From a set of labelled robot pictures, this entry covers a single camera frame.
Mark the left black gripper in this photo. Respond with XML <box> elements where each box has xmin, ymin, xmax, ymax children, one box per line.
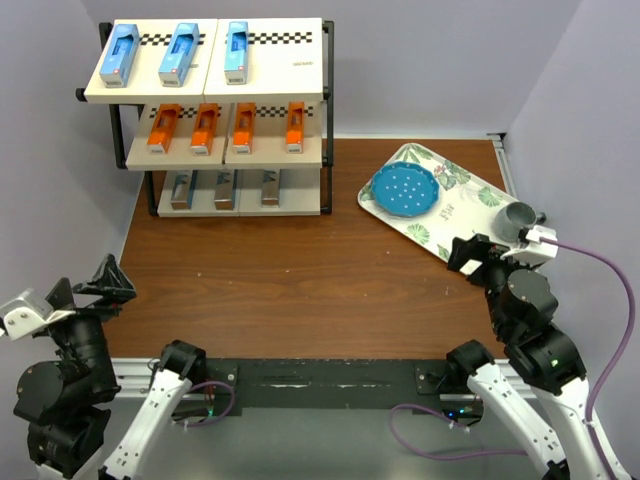
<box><xmin>44</xmin><ymin>251</ymin><xmax>135</xmax><ymax>393</ymax></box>

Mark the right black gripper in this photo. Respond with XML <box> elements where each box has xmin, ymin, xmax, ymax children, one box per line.
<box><xmin>445</xmin><ymin>231</ymin><xmax>538</xmax><ymax>334</ymax></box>

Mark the orange toothpaste box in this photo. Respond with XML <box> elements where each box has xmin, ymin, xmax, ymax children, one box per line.
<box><xmin>232</xmin><ymin>102</ymin><xmax>256</xmax><ymax>155</ymax></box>
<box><xmin>190</xmin><ymin>103</ymin><xmax>220</xmax><ymax>156</ymax></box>
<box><xmin>285</xmin><ymin>102</ymin><xmax>305</xmax><ymax>154</ymax></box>
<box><xmin>147</xmin><ymin>104</ymin><xmax>181</xmax><ymax>154</ymax></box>

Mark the blue toothpaste box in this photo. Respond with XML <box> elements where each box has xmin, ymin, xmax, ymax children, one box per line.
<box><xmin>224</xmin><ymin>21</ymin><xmax>249</xmax><ymax>85</ymax></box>
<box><xmin>158</xmin><ymin>22</ymin><xmax>200</xmax><ymax>87</ymax></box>
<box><xmin>99</xmin><ymin>23</ymin><xmax>140</xmax><ymax>88</ymax></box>

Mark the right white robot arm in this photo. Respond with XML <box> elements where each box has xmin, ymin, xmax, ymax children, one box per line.
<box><xmin>445</xmin><ymin>227</ymin><xmax>636</xmax><ymax>479</ymax></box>

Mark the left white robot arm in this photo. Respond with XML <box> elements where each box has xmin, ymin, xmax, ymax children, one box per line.
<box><xmin>1</xmin><ymin>254</ymin><xmax>207</xmax><ymax>479</ymax></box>

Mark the beige three-tier shelf rack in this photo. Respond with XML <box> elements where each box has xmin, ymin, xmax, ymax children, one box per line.
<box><xmin>76</xmin><ymin>18</ymin><xmax>335</xmax><ymax>217</ymax></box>

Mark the floral rectangular serving tray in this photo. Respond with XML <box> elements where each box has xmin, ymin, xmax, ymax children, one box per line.
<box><xmin>358</xmin><ymin>143</ymin><xmax>516</xmax><ymax>262</ymax></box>

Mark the grey ceramic mug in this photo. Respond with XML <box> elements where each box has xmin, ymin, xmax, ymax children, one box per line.
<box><xmin>493</xmin><ymin>201</ymin><xmax>547</xmax><ymax>242</ymax></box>

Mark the blue dotted plate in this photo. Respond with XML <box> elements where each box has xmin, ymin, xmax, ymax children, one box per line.
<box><xmin>371</xmin><ymin>161</ymin><xmax>441</xmax><ymax>217</ymax></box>

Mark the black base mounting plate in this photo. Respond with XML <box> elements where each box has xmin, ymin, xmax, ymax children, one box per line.
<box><xmin>205</xmin><ymin>358</ymin><xmax>484</xmax><ymax>422</ymax></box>

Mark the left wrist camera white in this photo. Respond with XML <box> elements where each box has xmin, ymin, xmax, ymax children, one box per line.
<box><xmin>1</xmin><ymin>289</ymin><xmax>75</xmax><ymax>341</ymax></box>

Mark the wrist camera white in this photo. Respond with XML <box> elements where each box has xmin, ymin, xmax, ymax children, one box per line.
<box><xmin>501</xmin><ymin>225</ymin><xmax>559</xmax><ymax>268</ymax></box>
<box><xmin>1</xmin><ymin>289</ymin><xmax>75</xmax><ymax>341</ymax></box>

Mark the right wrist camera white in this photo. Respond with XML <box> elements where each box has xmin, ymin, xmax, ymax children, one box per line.
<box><xmin>501</xmin><ymin>225</ymin><xmax>559</xmax><ymax>268</ymax></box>

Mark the aluminium frame rail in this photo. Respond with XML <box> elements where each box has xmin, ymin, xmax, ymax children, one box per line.
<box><xmin>37</xmin><ymin>349</ymin><xmax>616</xmax><ymax>480</ymax></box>

